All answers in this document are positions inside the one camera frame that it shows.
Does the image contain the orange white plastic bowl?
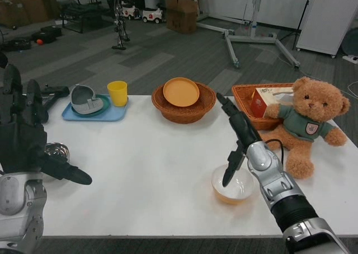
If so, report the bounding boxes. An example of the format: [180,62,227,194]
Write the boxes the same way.
[211,165,255,206]

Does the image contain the white toy car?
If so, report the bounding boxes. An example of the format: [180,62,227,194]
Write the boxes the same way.
[142,5,163,24]
[121,2,140,21]

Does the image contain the brown teddy bear green sweater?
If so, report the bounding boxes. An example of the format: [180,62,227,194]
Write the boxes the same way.
[264,76,351,180]

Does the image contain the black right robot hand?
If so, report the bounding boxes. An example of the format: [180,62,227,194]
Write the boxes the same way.
[216,93,263,188]

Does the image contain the shiny steel bowl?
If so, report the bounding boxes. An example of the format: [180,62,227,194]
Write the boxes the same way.
[43,143,70,182]

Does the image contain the round wicker basket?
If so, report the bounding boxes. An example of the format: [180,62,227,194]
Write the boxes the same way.
[151,82,216,124]

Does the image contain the stacked brown cardboard boxes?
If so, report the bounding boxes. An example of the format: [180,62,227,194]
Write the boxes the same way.
[166,0,199,34]

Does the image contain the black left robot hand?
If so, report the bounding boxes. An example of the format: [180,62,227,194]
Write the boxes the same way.
[0,63,93,185]

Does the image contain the black tripod stand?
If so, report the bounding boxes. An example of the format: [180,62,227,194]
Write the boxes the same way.
[279,0,314,51]

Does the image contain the white rolling cabinet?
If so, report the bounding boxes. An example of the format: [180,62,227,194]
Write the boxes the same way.
[295,0,356,59]

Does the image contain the orange plastic plate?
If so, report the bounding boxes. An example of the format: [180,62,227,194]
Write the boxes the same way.
[163,77,200,107]

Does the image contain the hanging humanoid robot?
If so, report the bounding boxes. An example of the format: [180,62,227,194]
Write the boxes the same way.
[102,0,131,51]

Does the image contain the yellow plastic cup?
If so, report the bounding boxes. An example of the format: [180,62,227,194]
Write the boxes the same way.
[107,81,129,107]

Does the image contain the red white tissue box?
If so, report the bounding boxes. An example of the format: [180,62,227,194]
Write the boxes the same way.
[249,87,294,117]

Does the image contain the rectangular wicker basket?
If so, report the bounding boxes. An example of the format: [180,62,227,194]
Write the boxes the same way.
[231,82,294,131]

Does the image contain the green plastic plate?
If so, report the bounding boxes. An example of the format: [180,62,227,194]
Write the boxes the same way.
[73,94,112,117]

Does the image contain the black tool beyond table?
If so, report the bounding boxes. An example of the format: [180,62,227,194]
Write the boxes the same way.
[41,84,70,104]

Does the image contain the flat black equipment case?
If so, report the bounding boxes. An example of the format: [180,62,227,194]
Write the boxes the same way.
[4,37,31,53]

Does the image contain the large brown cardboard boxes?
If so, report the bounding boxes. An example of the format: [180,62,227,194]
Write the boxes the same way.
[0,0,56,28]

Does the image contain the blue plastic tray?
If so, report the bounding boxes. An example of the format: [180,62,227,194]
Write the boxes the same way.
[62,93,130,123]

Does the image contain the grey strainer bowl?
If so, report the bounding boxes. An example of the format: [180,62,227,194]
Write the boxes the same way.
[70,84,103,115]

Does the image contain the black metal bench frame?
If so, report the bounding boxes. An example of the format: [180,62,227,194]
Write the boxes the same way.
[60,0,113,34]

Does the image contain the white wheeled lift stand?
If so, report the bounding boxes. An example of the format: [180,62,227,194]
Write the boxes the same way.
[195,0,302,69]

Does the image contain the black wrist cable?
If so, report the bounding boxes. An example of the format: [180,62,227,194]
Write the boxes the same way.
[264,138,285,172]

